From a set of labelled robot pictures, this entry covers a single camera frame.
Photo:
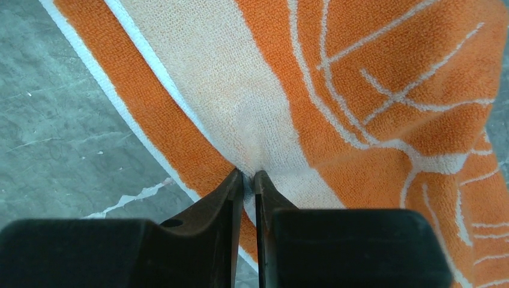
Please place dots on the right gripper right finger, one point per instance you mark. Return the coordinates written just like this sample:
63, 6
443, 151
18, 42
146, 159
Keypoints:
343, 247

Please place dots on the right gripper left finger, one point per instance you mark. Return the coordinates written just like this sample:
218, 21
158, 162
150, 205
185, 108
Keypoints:
196, 248

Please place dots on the orange and cream towel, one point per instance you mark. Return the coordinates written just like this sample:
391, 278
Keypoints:
345, 104

